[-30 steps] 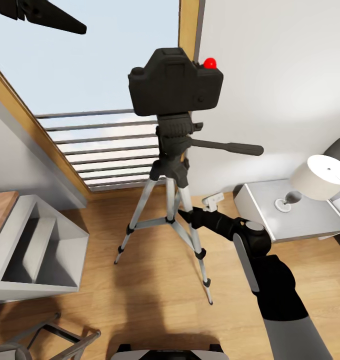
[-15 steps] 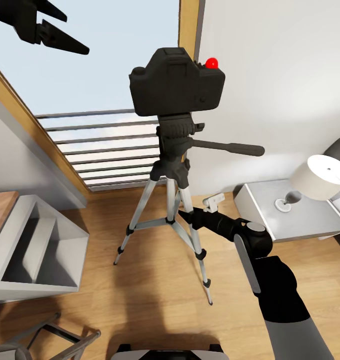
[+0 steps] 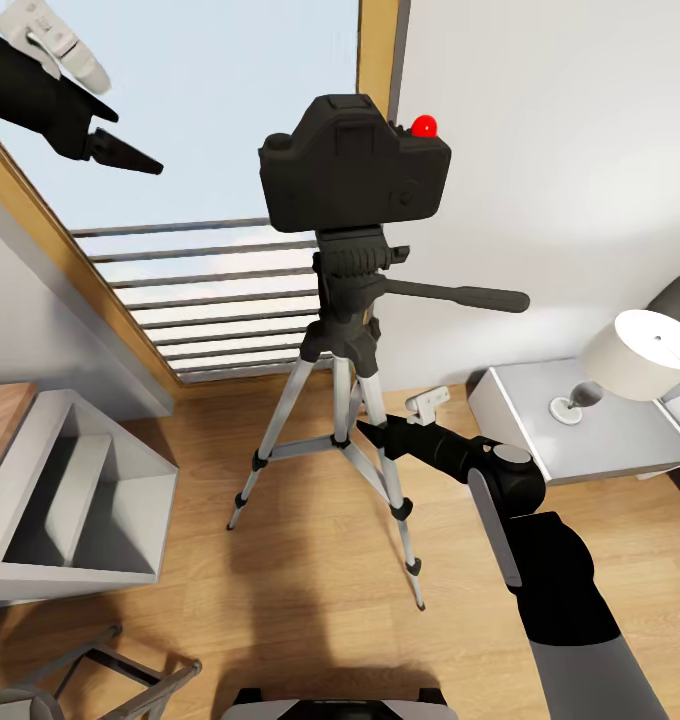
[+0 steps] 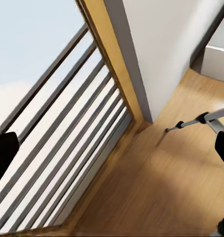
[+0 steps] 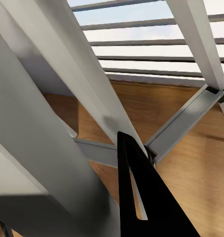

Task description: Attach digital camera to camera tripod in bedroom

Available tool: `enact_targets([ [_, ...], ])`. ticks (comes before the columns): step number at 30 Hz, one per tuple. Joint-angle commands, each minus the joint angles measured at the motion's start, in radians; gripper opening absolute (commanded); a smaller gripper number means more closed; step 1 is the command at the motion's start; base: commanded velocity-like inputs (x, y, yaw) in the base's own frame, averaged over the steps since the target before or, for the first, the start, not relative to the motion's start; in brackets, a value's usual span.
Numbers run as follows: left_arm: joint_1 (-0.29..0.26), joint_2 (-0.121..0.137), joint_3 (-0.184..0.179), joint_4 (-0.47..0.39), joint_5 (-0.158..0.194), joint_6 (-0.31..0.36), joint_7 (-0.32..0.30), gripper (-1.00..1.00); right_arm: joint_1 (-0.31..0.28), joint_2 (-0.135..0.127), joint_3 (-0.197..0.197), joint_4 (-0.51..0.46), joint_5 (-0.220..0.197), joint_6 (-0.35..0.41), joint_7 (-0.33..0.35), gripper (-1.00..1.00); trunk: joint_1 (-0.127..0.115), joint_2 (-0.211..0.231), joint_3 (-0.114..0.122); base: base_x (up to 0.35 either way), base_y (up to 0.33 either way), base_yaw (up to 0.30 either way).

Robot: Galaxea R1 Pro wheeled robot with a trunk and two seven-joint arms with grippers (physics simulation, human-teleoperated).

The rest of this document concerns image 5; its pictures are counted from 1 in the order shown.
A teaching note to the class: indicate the camera tripod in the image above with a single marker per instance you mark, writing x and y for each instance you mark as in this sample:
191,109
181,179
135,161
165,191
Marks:
47,186

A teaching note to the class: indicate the desk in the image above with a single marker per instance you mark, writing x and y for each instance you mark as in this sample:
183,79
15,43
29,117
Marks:
71,131

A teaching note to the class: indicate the fixed window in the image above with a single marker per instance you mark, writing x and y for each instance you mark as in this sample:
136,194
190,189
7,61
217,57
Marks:
141,48

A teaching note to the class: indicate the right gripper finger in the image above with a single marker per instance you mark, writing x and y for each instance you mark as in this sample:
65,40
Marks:
165,216

